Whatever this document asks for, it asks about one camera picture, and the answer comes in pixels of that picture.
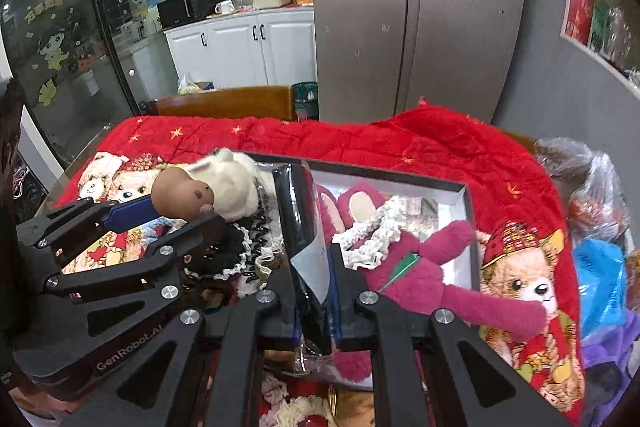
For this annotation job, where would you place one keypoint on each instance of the clear plastic bag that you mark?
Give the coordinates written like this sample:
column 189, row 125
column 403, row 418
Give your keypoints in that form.
column 619, row 37

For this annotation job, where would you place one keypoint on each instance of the green trash can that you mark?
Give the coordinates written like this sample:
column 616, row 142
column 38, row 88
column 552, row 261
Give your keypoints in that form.
column 305, row 102

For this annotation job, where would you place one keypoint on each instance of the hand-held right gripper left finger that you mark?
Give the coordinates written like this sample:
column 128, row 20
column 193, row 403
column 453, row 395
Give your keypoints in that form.
column 272, row 307

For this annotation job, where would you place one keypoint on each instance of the blue plastic bag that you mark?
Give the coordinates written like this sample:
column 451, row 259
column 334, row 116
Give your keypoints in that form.
column 600, row 287

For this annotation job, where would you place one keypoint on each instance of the black tray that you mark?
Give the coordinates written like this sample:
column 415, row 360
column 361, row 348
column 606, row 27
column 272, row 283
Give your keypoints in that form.
column 445, row 203

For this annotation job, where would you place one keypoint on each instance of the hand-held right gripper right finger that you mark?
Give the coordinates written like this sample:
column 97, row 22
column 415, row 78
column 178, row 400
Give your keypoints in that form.
column 336, row 307

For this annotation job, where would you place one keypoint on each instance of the white plush toy brown face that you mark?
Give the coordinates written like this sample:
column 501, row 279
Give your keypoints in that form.
column 227, row 187

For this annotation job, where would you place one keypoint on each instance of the silver double-door fridge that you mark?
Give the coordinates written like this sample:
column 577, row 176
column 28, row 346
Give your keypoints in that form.
column 415, row 32

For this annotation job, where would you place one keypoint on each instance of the pink white scrunchie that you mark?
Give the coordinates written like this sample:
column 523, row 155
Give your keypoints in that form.
column 295, row 412

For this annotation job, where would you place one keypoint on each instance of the red printed blanket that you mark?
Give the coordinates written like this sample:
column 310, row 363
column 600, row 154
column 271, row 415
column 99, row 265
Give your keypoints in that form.
column 350, row 142

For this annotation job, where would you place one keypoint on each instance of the white kitchen cabinet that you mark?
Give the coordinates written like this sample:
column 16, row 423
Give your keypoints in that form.
column 280, row 52

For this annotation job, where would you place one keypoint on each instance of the white crocheted scrunchie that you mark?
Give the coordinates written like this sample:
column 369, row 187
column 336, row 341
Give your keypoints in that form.
column 375, row 232

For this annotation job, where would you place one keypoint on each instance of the glass sliding door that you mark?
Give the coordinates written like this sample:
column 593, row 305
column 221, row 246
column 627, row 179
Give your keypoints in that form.
column 60, row 57

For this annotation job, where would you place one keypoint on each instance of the plastic bag of vegetables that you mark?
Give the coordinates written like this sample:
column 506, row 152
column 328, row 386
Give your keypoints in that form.
column 192, row 86

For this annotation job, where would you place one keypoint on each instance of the white wall shelf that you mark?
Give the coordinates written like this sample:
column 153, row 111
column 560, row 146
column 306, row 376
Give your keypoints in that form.
column 590, row 57

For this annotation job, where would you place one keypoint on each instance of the clear bag of red food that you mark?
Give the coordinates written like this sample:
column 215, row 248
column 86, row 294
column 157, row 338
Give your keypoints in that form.
column 600, row 202

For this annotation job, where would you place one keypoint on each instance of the white cup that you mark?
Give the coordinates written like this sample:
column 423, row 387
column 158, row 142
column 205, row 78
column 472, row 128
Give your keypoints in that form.
column 225, row 8

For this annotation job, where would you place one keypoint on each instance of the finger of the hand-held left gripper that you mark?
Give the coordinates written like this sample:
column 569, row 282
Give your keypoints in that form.
column 130, row 214
column 190, row 237

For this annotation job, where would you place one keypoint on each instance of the red gift box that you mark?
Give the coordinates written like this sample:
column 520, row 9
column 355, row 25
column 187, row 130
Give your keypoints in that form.
column 580, row 7

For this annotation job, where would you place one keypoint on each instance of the pink plush bear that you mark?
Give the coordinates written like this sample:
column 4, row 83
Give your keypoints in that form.
column 415, row 272

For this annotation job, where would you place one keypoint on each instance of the black microwave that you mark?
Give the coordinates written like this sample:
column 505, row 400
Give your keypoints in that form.
column 190, row 7

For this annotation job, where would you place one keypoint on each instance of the green packet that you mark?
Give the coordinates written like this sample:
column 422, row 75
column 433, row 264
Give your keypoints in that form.
column 599, row 27

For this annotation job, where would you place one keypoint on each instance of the clear bag of dark food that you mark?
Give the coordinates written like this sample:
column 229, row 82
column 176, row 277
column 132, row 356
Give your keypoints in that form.
column 562, row 157

